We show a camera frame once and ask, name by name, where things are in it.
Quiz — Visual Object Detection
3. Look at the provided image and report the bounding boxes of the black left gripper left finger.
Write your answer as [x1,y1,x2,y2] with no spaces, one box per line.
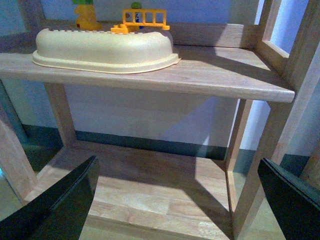
[0,156,100,240]

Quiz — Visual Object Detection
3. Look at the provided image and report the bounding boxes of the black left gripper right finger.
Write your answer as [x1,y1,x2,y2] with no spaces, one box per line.
[257,158,320,240]

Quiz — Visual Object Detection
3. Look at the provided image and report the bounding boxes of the light wooden shelf unit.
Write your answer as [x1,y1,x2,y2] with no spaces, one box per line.
[0,0,320,240]

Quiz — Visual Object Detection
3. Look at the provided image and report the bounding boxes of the beige plastic toy base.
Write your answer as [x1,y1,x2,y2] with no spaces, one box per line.
[32,28,181,74]

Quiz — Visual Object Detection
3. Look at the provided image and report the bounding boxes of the yellow toy tree trunk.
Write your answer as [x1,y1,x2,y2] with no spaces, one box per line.
[72,0,103,31]

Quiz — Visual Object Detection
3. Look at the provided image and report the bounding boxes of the yellow toy brick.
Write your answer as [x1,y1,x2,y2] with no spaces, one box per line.
[110,23,130,35]

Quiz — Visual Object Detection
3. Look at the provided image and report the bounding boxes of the yellow toy fence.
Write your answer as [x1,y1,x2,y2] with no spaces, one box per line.
[122,8,170,31]

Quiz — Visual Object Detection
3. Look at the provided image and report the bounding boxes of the green haired toy figure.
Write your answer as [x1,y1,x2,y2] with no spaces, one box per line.
[130,1,143,29]

